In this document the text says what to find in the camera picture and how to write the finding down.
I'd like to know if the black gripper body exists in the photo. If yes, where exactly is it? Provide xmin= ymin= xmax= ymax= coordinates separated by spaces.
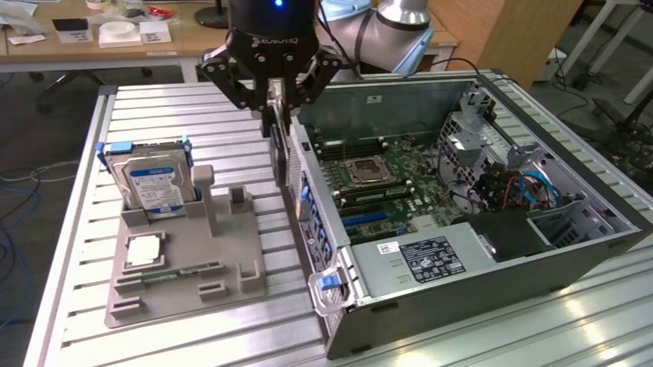
xmin=227 ymin=0 xmax=322 ymax=89

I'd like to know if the graphics card with metal bracket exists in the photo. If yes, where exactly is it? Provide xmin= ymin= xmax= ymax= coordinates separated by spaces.
xmin=263 ymin=78 xmax=292 ymax=189

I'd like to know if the black round lamp base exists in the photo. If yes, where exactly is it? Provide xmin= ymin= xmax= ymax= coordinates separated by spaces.
xmin=192 ymin=0 xmax=231 ymax=30

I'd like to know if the plain white box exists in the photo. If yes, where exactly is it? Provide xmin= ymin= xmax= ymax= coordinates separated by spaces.
xmin=137 ymin=21 xmax=172 ymax=45

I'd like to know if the metal CPU socket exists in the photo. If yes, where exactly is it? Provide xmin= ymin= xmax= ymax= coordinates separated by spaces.
xmin=343 ymin=155 xmax=391 ymax=188

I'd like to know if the hard disk in blue caddy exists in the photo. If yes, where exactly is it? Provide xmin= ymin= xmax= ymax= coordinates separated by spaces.
xmin=95 ymin=135 xmax=202 ymax=222

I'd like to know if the black chair base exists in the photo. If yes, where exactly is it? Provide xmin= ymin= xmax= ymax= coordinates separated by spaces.
xmin=28 ymin=67 xmax=153 ymax=114

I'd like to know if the black and white box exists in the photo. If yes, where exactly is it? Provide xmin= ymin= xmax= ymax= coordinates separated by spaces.
xmin=52 ymin=18 xmax=95 ymax=44

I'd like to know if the green motherboard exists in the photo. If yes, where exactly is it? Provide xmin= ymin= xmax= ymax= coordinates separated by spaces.
xmin=310 ymin=128 xmax=478 ymax=240

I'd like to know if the black expansion slot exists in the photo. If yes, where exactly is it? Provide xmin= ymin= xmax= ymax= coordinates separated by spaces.
xmin=339 ymin=202 xmax=384 ymax=217

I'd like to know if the wooden cabinet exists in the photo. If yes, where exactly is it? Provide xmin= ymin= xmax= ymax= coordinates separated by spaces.
xmin=443 ymin=0 xmax=586 ymax=89

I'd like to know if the grey parts rack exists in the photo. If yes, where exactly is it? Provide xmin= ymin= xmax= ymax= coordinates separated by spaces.
xmin=104 ymin=164 xmax=270 ymax=330

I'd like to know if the clear plastic bag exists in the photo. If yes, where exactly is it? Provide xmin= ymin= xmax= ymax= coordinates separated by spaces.
xmin=0 ymin=0 xmax=52 ymax=35

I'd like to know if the white power box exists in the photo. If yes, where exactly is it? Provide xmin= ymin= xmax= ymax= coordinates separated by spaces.
xmin=542 ymin=47 xmax=569 ymax=83

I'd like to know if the silver CPU chip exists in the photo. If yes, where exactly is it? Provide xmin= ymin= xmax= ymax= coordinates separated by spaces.
xmin=125 ymin=237 xmax=164 ymax=267

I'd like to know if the grey power supply unit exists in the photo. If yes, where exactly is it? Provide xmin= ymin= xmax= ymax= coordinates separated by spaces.
xmin=348 ymin=223 xmax=499 ymax=299

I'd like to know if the blue case release tab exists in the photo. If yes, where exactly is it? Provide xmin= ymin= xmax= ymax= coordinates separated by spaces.
xmin=315 ymin=275 xmax=342 ymax=296

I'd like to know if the black equipment stand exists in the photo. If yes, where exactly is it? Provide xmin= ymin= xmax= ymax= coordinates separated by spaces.
xmin=590 ymin=68 xmax=653 ymax=173

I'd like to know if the open grey PC case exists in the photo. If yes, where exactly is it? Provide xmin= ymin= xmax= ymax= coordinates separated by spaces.
xmin=268 ymin=67 xmax=653 ymax=361

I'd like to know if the metal disk bay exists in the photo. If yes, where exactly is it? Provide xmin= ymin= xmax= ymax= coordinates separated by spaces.
xmin=507 ymin=143 xmax=642 ymax=252

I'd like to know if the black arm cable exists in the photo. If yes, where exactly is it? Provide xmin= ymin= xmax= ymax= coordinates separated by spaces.
xmin=318 ymin=11 xmax=364 ymax=80

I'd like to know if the wooden desk white frame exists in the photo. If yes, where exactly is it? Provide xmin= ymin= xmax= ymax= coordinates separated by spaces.
xmin=180 ymin=0 xmax=461 ymax=83
xmin=0 ymin=0 xmax=184 ymax=83

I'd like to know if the white box with tape ring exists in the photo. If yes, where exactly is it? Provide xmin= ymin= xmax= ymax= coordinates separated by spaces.
xmin=97 ymin=21 xmax=144 ymax=49

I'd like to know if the black looped cable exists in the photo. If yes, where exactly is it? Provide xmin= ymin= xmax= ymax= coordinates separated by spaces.
xmin=426 ymin=57 xmax=514 ymax=83

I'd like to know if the white floor cable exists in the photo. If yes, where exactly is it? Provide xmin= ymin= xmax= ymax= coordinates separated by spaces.
xmin=0 ymin=158 xmax=83 ymax=184

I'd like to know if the black wire connector cluster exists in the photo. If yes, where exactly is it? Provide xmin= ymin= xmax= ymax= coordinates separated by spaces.
xmin=471 ymin=162 xmax=531 ymax=213

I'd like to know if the blue wire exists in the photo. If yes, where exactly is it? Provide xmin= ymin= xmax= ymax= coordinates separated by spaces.
xmin=513 ymin=171 xmax=562 ymax=209

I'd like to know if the white table frame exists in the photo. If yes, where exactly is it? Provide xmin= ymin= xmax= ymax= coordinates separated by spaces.
xmin=558 ymin=0 xmax=653 ymax=105

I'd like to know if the blue floor cable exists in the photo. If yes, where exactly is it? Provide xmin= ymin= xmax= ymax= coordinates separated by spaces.
xmin=0 ymin=179 xmax=41 ymax=330

